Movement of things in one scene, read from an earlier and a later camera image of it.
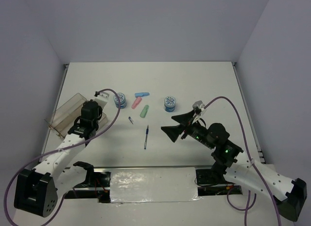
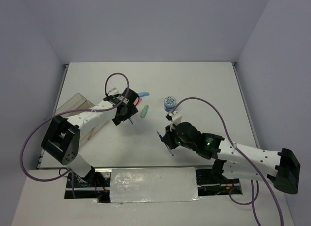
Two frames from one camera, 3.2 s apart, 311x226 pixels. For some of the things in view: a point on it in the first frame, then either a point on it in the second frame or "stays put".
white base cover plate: [153, 184] stays put
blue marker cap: [141, 94] stays put
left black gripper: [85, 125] to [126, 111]
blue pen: [147, 130] to [161, 137]
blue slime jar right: [169, 104] stays put
